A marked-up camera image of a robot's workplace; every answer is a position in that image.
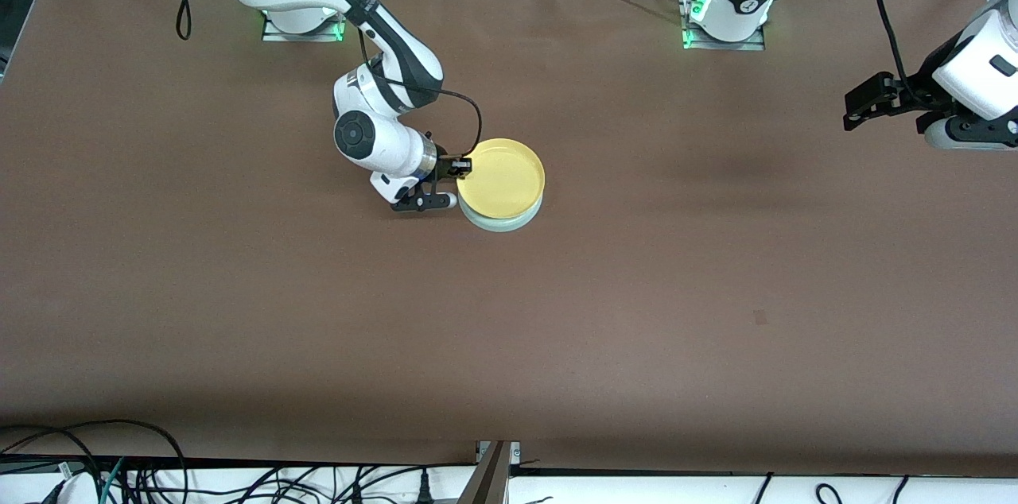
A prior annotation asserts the yellow round plate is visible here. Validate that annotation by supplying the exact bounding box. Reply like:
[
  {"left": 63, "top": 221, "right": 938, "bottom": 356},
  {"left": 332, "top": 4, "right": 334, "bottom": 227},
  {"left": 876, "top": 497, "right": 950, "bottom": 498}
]
[{"left": 457, "top": 138, "right": 546, "bottom": 219}]

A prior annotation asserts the pale green round plate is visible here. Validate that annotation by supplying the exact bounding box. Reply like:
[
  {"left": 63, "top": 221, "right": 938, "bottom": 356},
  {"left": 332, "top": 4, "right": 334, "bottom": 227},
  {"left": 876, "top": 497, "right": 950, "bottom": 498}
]
[{"left": 458, "top": 190, "right": 545, "bottom": 234}]

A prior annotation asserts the brown table cover sheet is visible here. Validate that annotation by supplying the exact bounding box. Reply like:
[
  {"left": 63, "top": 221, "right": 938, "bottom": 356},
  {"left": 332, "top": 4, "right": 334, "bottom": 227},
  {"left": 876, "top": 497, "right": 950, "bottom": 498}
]
[{"left": 0, "top": 0, "right": 1018, "bottom": 477}]

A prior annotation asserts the aluminium profile beam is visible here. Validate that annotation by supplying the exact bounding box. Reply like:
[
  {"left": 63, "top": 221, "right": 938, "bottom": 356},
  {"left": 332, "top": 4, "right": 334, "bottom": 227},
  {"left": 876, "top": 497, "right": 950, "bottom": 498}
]
[{"left": 457, "top": 440, "right": 514, "bottom": 504}]

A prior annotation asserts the white lower shelf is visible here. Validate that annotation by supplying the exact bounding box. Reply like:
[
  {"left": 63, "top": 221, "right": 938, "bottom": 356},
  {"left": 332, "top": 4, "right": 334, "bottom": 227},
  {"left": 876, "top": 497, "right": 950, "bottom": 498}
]
[{"left": 0, "top": 464, "right": 1018, "bottom": 504}]

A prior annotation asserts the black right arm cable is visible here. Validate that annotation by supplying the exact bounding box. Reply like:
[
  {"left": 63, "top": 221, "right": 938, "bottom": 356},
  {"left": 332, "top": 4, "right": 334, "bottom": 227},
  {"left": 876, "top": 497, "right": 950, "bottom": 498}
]
[{"left": 131, "top": 0, "right": 484, "bottom": 159}]

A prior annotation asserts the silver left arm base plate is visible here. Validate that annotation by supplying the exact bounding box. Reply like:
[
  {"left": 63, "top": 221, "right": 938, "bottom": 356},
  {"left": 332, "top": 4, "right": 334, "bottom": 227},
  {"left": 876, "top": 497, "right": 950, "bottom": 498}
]
[{"left": 680, "top": 0, "right": 768, "bottom": 52}]

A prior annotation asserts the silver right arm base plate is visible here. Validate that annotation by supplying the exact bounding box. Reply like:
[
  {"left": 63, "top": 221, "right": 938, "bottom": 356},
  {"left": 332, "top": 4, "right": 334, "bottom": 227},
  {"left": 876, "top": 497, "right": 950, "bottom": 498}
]
[{"left": 262, "top": 7, "right": 347, "bottom": 42}]

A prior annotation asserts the silver corner bracket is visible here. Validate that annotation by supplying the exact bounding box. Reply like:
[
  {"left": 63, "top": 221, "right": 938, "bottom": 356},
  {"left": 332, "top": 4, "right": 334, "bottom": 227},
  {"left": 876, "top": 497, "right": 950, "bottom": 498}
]
[{"left": 476, "top": 440, "right": 522, "bottom": 463}]

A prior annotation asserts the looped black floor cable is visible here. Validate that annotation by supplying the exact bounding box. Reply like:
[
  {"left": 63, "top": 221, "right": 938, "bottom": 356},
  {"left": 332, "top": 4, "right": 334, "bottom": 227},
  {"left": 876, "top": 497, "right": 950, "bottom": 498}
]
[{"left": 0, "top": 419, "right": 188, "bottom": 504}]

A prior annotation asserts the green cable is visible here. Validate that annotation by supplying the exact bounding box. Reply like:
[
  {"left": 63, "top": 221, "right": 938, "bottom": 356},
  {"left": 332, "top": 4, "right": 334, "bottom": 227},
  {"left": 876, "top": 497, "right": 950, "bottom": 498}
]
[{"left": 99, "top": 456, "right": 126, "bottom": 504}]

